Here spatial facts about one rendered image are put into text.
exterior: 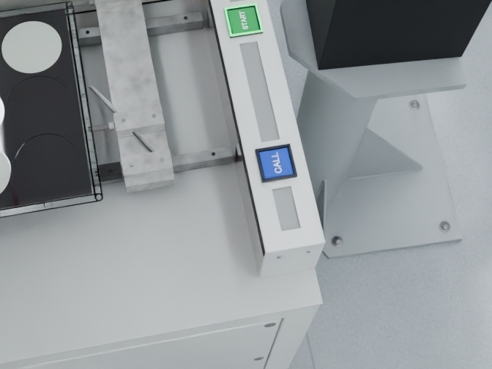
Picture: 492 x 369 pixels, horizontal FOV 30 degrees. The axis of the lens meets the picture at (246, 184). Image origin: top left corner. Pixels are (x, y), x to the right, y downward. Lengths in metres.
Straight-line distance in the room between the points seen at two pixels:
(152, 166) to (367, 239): 1.04
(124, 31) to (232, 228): 0.39
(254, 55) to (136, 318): 0.47
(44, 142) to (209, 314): 0.39
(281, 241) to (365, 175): 1.10
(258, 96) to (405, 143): 1.10
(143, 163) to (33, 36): 0.31
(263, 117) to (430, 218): 1.08
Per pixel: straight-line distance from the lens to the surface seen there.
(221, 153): 1.56
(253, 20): 1.54
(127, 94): 1.57
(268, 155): 1.43
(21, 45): 1.62
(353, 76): 1.68
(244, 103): 1.47
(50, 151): 1.52
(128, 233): 1.54
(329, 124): 1.97
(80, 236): 1.55
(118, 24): 1.64
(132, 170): 1.48
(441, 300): 2.43
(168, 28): 1.68
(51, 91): 1.57
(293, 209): 1.41
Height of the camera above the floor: 2.28
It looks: 68 degrees down
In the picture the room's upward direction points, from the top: 8 degrees clockwise
